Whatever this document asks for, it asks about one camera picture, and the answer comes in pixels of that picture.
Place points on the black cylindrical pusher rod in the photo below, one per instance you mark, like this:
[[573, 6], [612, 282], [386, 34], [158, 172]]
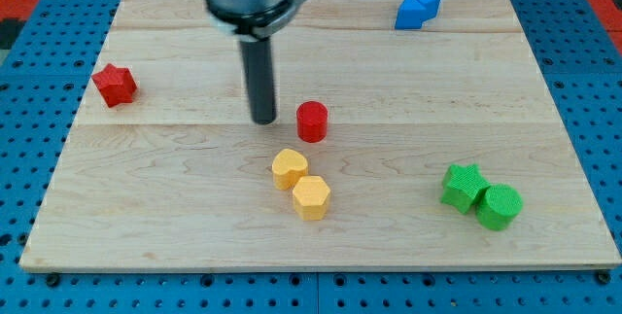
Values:
[[259, 80]]

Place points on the red cylinder block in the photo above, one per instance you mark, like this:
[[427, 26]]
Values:
[[312, 121]]

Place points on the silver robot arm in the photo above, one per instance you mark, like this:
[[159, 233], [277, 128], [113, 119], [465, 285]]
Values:
[[253, 23]]

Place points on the wooden board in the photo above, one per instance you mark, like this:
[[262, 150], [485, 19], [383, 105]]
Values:
[[180, 179]]

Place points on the yellow heart block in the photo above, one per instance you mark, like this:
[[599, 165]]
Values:
[[287, 168]]

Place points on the red star block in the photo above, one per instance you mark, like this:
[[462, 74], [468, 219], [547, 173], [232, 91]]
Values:
[[115, 84]]

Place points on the yellow hexagon block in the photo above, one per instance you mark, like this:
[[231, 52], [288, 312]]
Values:
[[311, 198]]

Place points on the blue moon-shaped block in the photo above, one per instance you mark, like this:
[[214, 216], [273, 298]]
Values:
[[412, 14]]

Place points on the green star block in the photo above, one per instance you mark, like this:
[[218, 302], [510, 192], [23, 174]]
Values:
[[463, 186]]

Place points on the green cylinder block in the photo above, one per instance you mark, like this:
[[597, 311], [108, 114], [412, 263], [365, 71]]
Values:
[[499, 206]]

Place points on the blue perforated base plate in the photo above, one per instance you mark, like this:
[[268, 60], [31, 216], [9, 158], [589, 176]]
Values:
[[55, 45]]

